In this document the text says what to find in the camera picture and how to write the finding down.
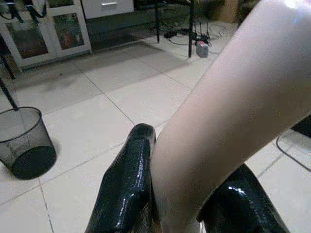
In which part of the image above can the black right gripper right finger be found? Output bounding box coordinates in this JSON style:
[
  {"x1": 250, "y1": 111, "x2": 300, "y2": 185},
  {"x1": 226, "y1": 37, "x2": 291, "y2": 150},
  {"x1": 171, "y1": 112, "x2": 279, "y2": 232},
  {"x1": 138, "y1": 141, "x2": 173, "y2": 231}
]
[{"x1": 196, "y1": 163, "x2": 290, "y2": 233}]

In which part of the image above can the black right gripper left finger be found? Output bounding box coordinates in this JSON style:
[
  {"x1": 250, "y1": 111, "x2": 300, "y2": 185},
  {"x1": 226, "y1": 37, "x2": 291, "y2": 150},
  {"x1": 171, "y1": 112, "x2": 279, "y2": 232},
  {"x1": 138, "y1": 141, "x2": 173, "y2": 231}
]
[{"x1": 84, "y1": 123, "x2": 161, "y2": 233}]

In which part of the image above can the black mesh waste bin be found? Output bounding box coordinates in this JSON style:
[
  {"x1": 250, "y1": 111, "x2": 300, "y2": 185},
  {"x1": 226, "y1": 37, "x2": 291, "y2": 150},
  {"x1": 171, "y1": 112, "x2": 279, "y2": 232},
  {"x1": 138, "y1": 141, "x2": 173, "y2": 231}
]
[{"x1": 0, "y1": 106, "x2": 57, "y2": 181}]

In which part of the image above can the black stand leg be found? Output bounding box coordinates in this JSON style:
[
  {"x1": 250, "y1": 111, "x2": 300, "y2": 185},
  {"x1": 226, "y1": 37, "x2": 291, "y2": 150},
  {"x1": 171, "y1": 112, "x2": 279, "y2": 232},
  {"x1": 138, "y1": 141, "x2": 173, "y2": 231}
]
[{"x1": 0, "y1": 54, "x2": 20, "y2": 111}]

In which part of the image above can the grey power adapter box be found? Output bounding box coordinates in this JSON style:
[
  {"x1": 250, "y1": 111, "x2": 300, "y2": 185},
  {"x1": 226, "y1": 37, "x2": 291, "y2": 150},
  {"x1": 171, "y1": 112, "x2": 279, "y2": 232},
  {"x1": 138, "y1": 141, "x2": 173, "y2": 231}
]
[{"x1": 195, "y1": 40, "x2": 210, "y2": 58}]

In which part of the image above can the white glass-door cabinet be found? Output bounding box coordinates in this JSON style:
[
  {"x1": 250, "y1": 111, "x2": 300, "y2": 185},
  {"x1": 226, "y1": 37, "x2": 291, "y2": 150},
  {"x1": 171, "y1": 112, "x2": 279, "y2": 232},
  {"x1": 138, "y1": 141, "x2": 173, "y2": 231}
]
[{"x1": 0, "y1": 0, "x2": 92, "y2": 68}]

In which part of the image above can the white drawer unit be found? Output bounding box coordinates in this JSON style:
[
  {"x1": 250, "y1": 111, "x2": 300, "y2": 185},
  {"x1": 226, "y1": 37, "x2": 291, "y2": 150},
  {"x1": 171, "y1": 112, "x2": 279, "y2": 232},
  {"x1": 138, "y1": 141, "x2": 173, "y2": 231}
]
[{"x1": 81, "y1": 0, "x2": 135, "y2": 20}]

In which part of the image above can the brown cardboard box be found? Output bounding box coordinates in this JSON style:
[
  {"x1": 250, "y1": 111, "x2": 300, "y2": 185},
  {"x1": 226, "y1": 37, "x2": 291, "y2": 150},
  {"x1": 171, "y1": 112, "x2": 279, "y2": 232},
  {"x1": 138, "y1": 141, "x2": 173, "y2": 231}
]
[{"x1": 220, "y1": 0, "x2": 240, "y2": 24}]

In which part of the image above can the black floor cable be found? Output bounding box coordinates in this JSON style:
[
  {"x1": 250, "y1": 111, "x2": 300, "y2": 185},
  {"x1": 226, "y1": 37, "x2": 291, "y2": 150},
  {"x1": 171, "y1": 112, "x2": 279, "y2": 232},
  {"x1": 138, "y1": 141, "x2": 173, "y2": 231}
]
[{"x1": 276, "y1": 132, "x2": 311, "y2": 170}]

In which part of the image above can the black cable bundle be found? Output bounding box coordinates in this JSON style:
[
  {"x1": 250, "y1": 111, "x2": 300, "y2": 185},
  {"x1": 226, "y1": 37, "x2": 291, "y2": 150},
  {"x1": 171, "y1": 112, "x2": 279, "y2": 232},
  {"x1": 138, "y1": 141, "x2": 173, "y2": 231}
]
[{"x1": 153, "y1": 20, "x2": 228, "y2": 48}]

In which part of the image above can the black metal table frame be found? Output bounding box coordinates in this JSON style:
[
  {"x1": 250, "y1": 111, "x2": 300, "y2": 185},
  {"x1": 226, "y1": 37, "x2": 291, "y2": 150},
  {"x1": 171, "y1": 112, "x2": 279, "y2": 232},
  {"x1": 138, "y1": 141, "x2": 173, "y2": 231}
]
[{"x1": 134, "y1": 0, "x2": 195, "y2": 58}]

